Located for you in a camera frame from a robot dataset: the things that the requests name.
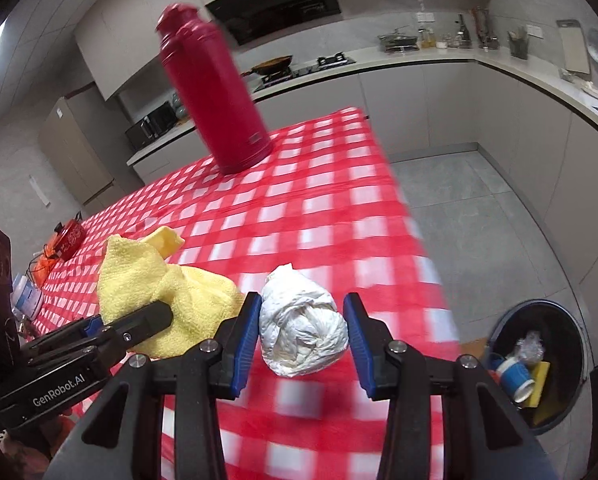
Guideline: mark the white paper ball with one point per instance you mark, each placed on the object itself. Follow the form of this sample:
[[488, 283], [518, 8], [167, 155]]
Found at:
[[304, 325]]

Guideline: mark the beige refrigerator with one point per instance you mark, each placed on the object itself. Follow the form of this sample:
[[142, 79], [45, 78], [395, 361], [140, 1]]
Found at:
[[74, 150]]

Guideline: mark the yellow sponge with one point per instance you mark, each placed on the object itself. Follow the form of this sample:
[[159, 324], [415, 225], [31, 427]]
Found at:
[[541, 375]]

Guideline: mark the red floral enamel pot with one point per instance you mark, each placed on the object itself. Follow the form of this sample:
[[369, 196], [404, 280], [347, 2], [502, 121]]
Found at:
[[71, 240]]

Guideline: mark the black range hood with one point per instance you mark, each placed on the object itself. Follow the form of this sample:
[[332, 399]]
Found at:
[[279, 10]]

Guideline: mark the kitchen counter cabinets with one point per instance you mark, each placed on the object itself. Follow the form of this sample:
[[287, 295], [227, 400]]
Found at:
[[429, 105]]

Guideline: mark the blue patterned paper cup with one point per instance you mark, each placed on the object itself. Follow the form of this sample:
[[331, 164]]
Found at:
[[516, 375]]

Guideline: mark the black countertop oven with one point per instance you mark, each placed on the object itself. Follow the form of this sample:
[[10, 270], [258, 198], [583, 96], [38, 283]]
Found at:
[[163, 117]]

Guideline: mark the orange net bag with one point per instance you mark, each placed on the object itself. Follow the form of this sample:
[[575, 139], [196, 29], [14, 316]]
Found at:
[[44, 265]]

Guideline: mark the black plastic bin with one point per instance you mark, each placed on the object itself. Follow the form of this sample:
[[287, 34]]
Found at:
[[569, 330]]

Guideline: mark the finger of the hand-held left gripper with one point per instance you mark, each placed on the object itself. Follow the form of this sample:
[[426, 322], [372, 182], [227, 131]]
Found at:
[[91, 325], [139, 325]]

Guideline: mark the red checked tablecloth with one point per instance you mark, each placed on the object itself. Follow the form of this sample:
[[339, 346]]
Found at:
[[319, 200]]

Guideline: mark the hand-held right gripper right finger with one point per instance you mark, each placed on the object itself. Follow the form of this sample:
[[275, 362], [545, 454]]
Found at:
[[359, 345]]

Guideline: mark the white cutting board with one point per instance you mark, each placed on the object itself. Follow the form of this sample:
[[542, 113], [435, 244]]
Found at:
[[574, 47]]

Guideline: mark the white jar blue label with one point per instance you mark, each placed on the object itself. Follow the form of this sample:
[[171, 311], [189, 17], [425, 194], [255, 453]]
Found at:
[[26, 297]]

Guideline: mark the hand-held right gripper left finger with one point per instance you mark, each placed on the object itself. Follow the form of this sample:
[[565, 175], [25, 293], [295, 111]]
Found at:
[[246, 345]]

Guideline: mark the upper kitchen cabinets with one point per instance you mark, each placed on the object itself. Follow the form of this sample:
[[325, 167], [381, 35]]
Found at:
[[144, 25]]

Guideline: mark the yellow cloth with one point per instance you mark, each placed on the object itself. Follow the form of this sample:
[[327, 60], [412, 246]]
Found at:
[[144, 280]]

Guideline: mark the dark glass bottle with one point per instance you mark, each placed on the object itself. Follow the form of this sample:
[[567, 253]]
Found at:
[[463, 32]]

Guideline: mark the white wall socket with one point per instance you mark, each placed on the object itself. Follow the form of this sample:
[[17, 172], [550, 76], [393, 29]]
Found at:
[[535, 31]]

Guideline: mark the white wall switch panel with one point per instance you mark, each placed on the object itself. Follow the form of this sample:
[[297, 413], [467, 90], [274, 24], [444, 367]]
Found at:
[[38, 190]]

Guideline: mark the clear plastic bag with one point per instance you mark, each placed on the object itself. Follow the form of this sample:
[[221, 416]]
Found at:
[[529, 347]]

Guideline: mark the black microwave oven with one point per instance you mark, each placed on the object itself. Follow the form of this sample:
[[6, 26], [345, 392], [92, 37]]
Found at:
[[138, 132]]

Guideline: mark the pan with glass lid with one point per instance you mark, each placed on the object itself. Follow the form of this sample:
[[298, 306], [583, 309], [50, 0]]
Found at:
[[399, 40]]

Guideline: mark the red thermos flask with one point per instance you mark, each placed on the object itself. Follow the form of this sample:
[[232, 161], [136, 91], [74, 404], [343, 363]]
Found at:
[[214, 95]]

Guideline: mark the yellow oil bottle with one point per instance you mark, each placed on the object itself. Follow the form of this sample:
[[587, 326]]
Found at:
[[426, 39]]

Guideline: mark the dark chopstick holder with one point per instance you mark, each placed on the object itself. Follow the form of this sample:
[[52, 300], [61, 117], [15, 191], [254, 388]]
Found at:
[[518, 45]]

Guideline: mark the black gas hob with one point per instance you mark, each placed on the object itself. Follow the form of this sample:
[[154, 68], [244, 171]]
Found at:
[[329, 62]]

